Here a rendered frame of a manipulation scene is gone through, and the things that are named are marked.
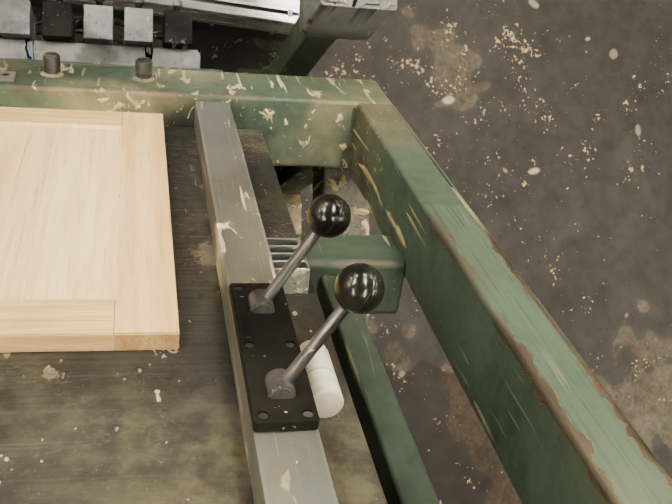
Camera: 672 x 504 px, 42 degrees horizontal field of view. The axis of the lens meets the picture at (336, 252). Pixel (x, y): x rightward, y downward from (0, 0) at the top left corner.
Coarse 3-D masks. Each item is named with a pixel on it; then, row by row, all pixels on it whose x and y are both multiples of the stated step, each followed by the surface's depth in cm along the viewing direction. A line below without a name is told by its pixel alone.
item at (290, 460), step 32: (224, 128) 118; (224, 160) 108; (224, 192) 100; (224, 224) 93; (256, 224) 94; (224, 256) 87; (256, 256) 88; (224, 288) 84; (256, 448) 63; (288, 448) 63; (320, 448) 63; (256, 480) 62; (288, 480) 60; (320, 480) 61
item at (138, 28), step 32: (0, 0) 134; (96, 0) 141; (0, 32) 134; (32, 32) 139; (64, 32) 136; (96, 32) 137; (128, 32) 138; (160, 32) 156; (96, 64) 132; (128, 64) 140; (160, 64) 141; (192, 64) 143
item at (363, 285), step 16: (352, 272) 63; (368, 272) 63; (336, 288) 64; (352, 288) 63; (368, 288) 63; (384, 288) 64; (352, 304) 63; (368, 304) 63; (336, 320) 65; (320, 336) 65; (304, 352) 66; (288, 368) 67; (272, 384) 67; (288, 384) 66
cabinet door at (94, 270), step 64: (0, 128) 115; (64, 128) 118; (128, 128) 120; (0, 192) 99; (64, 192) 101; (128, 192) 102; (0, 256) 87; (64, 256) 88; (128, 256) 89; (0, 320) 76; (64, 320) 78; (128, 320) 79
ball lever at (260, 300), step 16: (320, 208) 73; (336, 208) 73; (320, 224) 73; (336, 224) 73; (304, 240) 75; (304, 256) 76; (288, 272) 76; (272, 288) 77; (256, 304) 76; (272, 304) 77
